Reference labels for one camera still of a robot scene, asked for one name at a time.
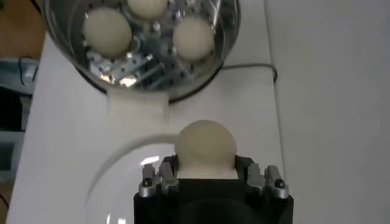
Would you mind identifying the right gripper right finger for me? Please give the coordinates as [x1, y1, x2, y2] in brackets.
[234, 155, 290, 200]

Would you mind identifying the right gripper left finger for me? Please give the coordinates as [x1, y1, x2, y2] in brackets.
[138, 155, 180, 198]

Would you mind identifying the white steamed baozi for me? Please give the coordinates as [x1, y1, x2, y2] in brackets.
[172, 16, 216, 61]
[174, 119, 238, 180]
[82, 6, 133, 58]
[126, 0, 169, 19]

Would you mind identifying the steel steamer pot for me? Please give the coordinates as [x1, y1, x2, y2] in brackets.
[73, 60, 226, 122]

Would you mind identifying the stainless steel steamer basket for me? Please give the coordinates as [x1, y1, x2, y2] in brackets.
[42, 0, 242, 95]

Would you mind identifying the white round plate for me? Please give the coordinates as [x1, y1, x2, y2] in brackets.
[83, 133, 180, 224]

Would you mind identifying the black cooker power cord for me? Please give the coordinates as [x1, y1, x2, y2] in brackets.
[221, 62, 278, 83]

